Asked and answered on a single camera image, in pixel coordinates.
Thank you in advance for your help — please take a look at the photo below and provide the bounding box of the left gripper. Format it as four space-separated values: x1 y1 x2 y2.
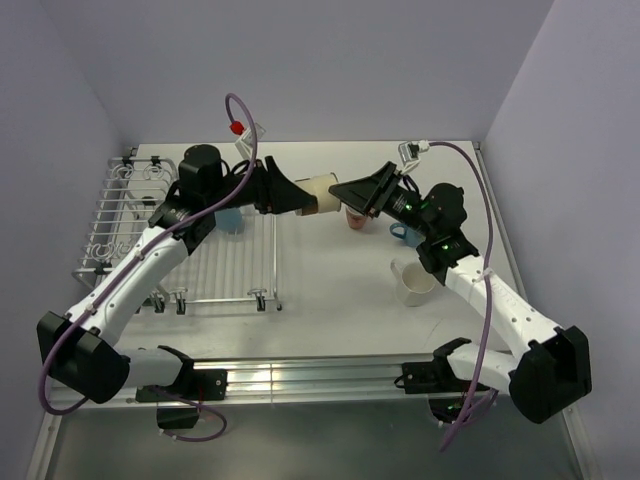
205 156 315 215

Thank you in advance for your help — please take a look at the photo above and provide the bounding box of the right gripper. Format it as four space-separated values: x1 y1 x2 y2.
329 161 436 239

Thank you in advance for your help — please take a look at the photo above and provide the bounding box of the pink mug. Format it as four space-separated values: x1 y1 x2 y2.
346 209 369 230

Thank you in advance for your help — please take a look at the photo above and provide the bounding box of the steel cup brown base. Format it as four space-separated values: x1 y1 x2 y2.
295 172 342 216

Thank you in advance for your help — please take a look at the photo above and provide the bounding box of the blue cup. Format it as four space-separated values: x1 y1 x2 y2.
215 208 245 235

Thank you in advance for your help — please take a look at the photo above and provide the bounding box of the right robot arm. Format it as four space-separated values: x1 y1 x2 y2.
328 163 592 424

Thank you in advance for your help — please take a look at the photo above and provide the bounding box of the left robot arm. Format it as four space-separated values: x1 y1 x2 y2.
36 144 318 411

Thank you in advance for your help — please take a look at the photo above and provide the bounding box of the white mug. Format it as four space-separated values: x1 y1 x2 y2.
390 259 436 307

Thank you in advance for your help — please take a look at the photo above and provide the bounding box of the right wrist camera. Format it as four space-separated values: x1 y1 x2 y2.
398 140 430 176

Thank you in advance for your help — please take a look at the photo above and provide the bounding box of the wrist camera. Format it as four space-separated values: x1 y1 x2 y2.
230 120 266 160
398 140 430 176

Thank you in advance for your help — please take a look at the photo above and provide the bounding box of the blue mug with handle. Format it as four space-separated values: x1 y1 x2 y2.
389 222 424 248

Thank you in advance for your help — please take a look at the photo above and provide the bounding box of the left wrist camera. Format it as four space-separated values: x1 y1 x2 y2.
230 120 266 160

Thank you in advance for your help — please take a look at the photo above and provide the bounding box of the metal wire dish rack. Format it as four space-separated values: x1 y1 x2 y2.
72 156 283 315

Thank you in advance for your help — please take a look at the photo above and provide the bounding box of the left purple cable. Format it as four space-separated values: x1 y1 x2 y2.
38 93 260 444

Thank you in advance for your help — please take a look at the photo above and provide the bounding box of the aluminium rail frame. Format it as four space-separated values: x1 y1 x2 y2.
24 142 601 480

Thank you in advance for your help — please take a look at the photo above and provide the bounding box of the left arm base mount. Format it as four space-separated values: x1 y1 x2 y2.
125 346 228 443

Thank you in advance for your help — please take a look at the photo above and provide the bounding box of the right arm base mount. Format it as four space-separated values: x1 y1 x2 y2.
394 354 497 426

